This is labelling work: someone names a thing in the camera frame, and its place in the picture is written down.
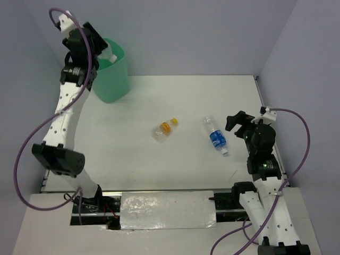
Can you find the silver foil sheet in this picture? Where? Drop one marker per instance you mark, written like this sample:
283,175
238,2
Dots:
167,210

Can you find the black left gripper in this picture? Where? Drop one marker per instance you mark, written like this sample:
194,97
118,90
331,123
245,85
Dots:
99,42

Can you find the green-blue label clear bottle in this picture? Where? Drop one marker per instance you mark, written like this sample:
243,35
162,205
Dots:
107,54

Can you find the blue label clear bottle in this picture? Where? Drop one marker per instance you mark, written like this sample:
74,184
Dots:
215,134

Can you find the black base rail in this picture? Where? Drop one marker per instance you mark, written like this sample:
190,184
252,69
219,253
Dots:
108,216

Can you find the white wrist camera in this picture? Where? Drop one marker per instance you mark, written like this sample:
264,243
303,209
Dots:
267,116
65,25

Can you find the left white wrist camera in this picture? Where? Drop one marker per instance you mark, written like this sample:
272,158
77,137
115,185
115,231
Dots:
65,25

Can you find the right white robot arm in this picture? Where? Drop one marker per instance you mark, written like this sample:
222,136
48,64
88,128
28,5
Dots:
263,198

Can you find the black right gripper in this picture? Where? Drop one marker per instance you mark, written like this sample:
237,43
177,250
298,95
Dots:
240,118

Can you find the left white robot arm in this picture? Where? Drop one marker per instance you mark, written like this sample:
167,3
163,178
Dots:
56,152

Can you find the yellow cap orange label bottle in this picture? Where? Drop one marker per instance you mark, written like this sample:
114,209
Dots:
163,130

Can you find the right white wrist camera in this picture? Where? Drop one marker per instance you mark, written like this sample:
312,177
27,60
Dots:
267,116

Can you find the green plastic bin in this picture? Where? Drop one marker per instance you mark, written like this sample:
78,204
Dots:
112,81

